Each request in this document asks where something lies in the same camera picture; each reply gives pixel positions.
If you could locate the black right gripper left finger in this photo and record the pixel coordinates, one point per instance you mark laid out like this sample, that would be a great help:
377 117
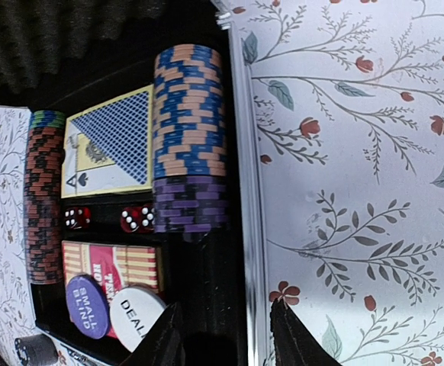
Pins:
163 345

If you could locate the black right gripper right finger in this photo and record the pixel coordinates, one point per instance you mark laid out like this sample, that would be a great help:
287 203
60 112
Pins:
294 345

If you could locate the black poker chip stack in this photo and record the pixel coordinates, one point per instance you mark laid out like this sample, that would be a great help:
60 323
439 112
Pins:
36 350

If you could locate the white dealer button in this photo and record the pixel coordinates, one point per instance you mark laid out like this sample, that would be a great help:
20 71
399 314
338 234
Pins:
133 312

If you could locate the purple small blind button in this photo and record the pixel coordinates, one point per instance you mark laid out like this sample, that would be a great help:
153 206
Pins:
88 307

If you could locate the red playing card deck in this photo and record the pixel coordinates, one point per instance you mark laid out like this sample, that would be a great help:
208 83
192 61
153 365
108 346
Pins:
114 267

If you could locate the purple chip stack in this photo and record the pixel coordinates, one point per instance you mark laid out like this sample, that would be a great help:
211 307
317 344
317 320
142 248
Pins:
191 205

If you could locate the red die left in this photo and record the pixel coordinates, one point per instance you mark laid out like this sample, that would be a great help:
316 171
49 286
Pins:
77 218

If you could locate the blue playing card deck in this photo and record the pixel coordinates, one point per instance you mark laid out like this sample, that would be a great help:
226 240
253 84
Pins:
108 147

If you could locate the blue orange chip stack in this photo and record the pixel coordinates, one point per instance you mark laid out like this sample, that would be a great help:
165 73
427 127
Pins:
189 130

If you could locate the red black chip stack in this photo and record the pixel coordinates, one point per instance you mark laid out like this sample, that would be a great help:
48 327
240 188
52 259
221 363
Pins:
42 209

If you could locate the green chip stack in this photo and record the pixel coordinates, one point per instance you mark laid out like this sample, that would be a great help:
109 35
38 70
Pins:
45 118

